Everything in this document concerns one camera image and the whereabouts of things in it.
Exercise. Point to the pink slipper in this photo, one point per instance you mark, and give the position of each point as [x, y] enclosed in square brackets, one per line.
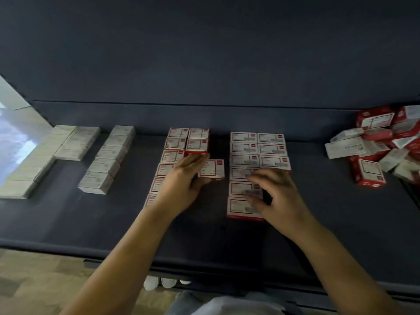
[185, 282]

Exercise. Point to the person's grey clothing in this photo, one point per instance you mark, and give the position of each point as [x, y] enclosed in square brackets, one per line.
[233, 303]

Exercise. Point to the pile of red white boxes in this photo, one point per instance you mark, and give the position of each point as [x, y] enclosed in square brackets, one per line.
[380, 144]

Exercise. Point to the person's left forearm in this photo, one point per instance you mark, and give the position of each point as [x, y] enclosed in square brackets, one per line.
[115, 265]

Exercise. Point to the person's right forearm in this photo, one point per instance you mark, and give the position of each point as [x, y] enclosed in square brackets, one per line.
[348, 275]

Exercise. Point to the person's left hand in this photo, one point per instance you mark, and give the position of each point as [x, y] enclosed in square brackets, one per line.
[180, 190]

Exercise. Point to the dark metal shelf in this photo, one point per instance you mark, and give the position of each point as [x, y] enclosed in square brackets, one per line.
[197, 49]

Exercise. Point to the grey slipper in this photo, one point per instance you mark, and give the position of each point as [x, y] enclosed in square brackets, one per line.
[169, 282]
[151, 282]

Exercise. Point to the person's right hand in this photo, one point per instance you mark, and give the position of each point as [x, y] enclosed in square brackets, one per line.
[283, 206]

